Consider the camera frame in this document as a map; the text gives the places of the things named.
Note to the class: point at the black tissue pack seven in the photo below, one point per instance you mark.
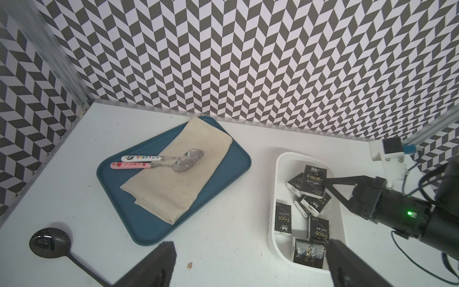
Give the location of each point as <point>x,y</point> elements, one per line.
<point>315,205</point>

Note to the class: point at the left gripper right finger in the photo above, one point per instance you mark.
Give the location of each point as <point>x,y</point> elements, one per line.
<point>349,270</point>

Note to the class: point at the pink handled spoon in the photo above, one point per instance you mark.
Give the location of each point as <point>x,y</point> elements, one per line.
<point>181,165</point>

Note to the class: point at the beige folded cloth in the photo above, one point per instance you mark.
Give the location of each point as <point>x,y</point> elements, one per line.
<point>168,194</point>

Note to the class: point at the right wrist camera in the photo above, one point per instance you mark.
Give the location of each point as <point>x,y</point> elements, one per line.
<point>391,152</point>

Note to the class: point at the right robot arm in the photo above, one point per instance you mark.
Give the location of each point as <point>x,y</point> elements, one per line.
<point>435,222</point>

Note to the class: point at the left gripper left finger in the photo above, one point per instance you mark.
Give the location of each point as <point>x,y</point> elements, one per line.
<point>155,270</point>

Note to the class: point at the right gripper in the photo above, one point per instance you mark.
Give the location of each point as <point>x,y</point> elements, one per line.
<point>364,197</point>

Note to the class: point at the black tissue pack three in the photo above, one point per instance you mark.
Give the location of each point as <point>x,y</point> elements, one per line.
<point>312,182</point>

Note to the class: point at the black tissue pack six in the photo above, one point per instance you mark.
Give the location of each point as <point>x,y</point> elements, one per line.
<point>318,229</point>

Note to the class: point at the white storage box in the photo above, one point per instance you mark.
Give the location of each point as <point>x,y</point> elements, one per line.
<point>289,165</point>

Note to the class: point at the black tissue pack five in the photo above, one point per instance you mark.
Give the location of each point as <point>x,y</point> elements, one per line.
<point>310,253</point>

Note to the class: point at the white handled spoon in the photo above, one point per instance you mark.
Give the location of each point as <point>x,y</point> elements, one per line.
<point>193,154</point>

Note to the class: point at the black tissue pack eight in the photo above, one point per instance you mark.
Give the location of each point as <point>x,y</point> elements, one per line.
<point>294,185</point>

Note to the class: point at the black tissue pack four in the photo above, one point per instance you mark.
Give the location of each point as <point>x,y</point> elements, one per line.
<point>283,219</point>

